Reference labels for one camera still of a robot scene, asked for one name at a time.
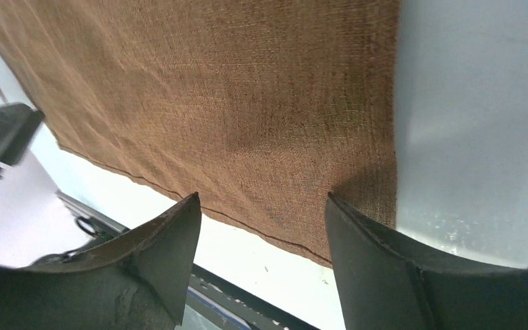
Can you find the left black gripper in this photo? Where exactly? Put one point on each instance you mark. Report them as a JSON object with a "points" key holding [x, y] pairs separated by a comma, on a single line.
{"points": [[18, 126]]}

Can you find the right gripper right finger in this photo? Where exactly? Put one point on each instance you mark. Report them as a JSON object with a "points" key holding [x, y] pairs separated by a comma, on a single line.
{"points": [[387, 280]]}

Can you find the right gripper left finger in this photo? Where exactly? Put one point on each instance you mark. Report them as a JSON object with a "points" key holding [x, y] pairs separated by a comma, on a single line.
{"points": [[138, 280]]}

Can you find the brown cloth napkin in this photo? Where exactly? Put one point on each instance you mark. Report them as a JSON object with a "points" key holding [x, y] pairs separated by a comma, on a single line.
{"points": [[261, 107]]}

